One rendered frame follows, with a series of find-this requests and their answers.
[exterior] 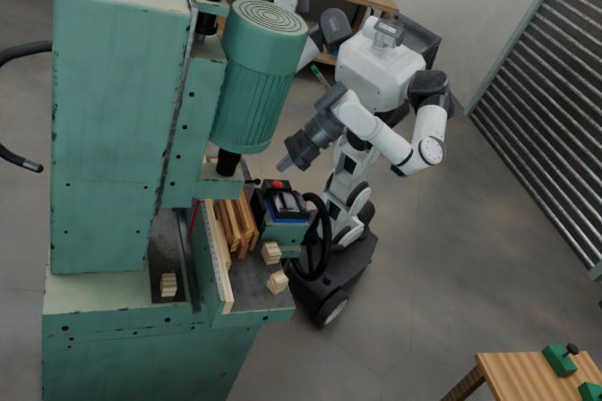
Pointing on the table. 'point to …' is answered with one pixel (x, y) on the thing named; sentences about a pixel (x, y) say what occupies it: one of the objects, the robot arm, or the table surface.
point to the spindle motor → (256, 73)
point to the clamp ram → (258, 207)
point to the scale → (210, 243)
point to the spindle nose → (227, 162)
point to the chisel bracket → (219, 183)
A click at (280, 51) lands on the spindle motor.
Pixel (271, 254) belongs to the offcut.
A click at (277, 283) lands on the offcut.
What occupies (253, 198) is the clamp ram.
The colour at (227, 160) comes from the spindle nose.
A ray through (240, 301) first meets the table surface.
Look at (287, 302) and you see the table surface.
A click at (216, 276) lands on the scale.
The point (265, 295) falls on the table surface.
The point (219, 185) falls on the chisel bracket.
